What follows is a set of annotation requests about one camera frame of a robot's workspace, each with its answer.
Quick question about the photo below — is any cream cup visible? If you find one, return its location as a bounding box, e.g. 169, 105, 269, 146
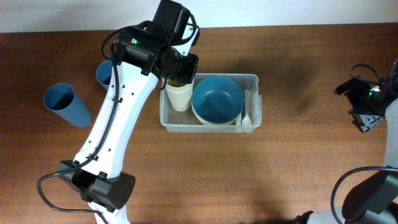
166, 89, 193, 112
165, 80, 193, 96

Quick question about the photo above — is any blue bowl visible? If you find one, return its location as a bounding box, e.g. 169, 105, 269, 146
192, 77, 244, 123

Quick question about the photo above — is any blue cup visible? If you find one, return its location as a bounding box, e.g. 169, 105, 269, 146
43, 83, 92, 128
96, 60, 113, 90

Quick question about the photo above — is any white plastic fork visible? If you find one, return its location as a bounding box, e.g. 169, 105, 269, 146
235, 113, 242, 133

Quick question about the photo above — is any white plastic spoon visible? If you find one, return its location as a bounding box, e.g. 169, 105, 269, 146
242, 90, 251, 128

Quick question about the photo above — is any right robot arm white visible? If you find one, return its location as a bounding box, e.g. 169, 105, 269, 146
294, 63, 397, 224

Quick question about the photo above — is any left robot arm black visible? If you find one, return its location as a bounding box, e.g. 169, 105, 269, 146
58, 1, 200, 223

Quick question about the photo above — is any clear plastic container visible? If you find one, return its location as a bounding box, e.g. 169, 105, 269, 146
160, 73, 262, 133

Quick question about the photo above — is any right camera black cable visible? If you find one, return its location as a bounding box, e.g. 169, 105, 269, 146
330, 63, 398, 224

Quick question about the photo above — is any camera black cable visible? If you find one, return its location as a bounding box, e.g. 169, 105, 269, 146
37, 14, 200, 224
330, 63, 398, 224

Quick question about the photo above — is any left camera black cable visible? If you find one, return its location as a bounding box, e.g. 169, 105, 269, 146
37, 14, 200, 224

